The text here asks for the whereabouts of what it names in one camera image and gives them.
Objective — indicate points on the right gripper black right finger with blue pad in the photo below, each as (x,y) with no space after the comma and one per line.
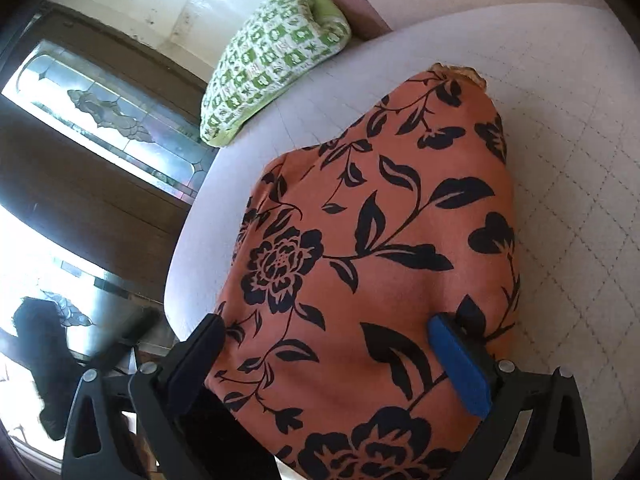
(462,355)

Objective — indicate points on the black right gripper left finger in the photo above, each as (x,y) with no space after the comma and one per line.
(186,367)

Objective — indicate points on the orange black floral garment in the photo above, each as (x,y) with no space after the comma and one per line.
(345,251)

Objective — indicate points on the dark wooden door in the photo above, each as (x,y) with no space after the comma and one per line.
(100,150)

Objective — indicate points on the white quilted bed cover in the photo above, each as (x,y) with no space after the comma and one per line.
(565,80)

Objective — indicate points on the green white patterned pillow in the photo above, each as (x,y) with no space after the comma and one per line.
(280,42)

